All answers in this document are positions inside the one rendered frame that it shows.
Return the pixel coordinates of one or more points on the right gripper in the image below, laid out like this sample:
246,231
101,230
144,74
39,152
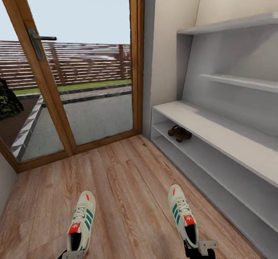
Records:
195,253

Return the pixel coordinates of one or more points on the gym shoe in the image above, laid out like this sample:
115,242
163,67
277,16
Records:
79,233
185,221

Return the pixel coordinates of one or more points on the door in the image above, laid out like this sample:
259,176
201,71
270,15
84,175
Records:
71,77

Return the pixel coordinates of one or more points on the sandal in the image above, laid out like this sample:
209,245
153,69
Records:
175,130
183,135

